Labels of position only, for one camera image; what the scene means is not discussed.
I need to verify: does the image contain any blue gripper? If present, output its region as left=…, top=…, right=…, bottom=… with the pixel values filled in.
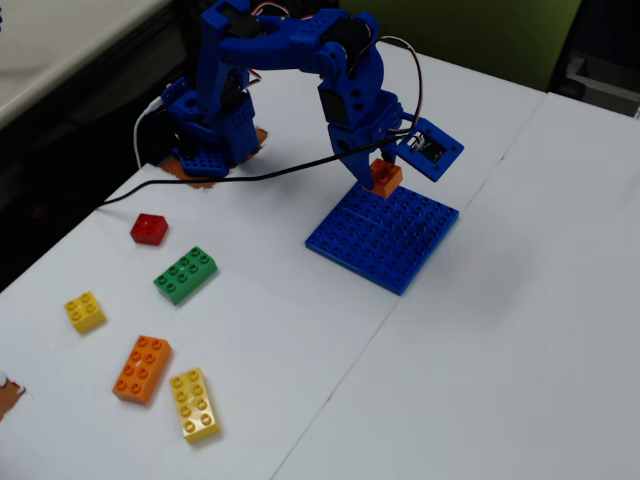
left=327, top=92, right=406, bottom=191

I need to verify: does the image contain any orange 2x2 block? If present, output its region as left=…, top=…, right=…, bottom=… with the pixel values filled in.
left=368, top=157, right=404, bottom=201

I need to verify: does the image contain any brown patch under robot base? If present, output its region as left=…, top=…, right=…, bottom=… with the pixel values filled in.
left=159, top=128, right=269, bottom=194

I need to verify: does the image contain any green 2x4 block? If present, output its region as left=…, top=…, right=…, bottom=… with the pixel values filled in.
left=152, top=245, right=219, bottom=306

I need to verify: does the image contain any red 2x2 block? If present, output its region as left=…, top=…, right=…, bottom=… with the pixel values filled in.
left=129, top=213, right=170, bottom=247

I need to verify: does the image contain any yellow 2x4 block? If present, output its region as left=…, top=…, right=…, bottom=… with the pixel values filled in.
left=168, top=367, right=222, bottom=445

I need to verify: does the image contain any orange 2x4 block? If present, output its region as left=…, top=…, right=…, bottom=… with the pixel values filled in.
left=111, top=334, right=173, bottom=406

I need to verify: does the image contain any yellow 2x2 block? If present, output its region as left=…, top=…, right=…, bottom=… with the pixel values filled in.
left=63, top=290, right=108, bottom=335

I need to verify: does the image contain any blue 8x8 plate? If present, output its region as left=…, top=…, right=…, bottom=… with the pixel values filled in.
left=304, top=180, right=460, bottom=297

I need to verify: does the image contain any green panel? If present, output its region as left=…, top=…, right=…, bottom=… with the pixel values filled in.
left=339, top=0, right=584, bottom=94

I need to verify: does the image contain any white paper sheet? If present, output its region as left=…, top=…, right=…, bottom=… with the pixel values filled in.
left=0, top=18, right=549, bottom=480
left=272, top=92, right=640, bottom=480

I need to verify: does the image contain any white side table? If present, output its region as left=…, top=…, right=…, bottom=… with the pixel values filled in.
left=0, top=0, right=171, bottom=129

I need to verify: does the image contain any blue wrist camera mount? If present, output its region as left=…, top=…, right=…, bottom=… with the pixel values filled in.
left=394, top=117, right=465, bottom=183

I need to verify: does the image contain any red white servo wire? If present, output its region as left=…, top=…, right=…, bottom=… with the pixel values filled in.
left=349, top=35, right=425, bottom=137

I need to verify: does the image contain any black cable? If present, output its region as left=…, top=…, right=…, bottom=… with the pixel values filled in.
left=102, top=128, right=416, bottom=206

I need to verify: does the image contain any grey shelf frame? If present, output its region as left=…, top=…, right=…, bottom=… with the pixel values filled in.
left=564, top=49, right=640, bottom=121

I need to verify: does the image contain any white cable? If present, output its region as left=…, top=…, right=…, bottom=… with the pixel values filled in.
left=132, top=97, right=166, bottom=169

